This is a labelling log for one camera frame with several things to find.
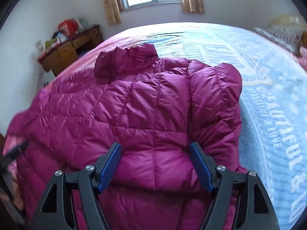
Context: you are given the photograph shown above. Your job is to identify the red gift bag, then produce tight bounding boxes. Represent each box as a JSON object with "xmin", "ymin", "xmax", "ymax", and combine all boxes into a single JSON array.
[{"xmin": 58, "ymin": 19, "xmax": 78, "ymax": 37}]

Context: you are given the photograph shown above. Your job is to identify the cream wooden headboard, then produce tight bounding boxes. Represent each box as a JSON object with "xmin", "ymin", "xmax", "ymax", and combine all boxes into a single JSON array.
[{"xmin": 270, "ymin": 14, "xmax": 307, "ymax": 31}]

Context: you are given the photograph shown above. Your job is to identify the magenta puffer jacket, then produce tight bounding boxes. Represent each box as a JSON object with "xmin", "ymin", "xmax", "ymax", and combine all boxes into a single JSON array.
[{"xmin": 8, "ymin": 44, "xmax": 245, "ymax": 229}]

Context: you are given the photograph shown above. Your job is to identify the patterned pillow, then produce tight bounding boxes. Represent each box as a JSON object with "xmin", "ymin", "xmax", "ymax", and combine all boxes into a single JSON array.
[{"xmin": 254, "ymin": 24, "xmax": 303, "ymax": 55}]

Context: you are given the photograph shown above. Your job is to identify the blue pink printed bedsheet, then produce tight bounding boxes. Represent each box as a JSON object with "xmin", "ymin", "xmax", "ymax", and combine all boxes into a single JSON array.
[{"xmin": 60, "ymin": 22, "xmax": 306, "ymax": 229}]

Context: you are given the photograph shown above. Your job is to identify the left beige curtain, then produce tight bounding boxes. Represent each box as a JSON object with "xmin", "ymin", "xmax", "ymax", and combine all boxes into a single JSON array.
[{"xmin": 102, "ymin": 0, "xmax": 122, "ymax": 25}]

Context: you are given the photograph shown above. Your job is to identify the brown wooden desk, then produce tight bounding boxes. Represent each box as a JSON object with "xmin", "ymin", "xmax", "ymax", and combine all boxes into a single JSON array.
[{"xmin": 37, "ymin": 24, "xmax": 103, "ymax": 76}]

